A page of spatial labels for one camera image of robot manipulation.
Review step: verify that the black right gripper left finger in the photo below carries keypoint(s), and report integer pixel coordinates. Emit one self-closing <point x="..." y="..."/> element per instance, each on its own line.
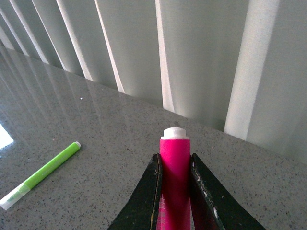
<point x="142" y="209"/>

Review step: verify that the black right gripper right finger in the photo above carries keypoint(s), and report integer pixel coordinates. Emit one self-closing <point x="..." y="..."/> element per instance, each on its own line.
<point x="212" y="206"/>

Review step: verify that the pink highlighter pen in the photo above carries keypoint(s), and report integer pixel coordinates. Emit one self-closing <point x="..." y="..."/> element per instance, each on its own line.
<point x="174" y="207"/>

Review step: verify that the green highlighter pen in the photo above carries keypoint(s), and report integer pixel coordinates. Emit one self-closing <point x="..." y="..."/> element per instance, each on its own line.
<point x="21" y="190"/>

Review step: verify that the white pleated curtain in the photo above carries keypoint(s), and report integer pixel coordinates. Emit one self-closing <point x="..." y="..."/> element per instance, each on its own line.
<point x="239" y="66"/>

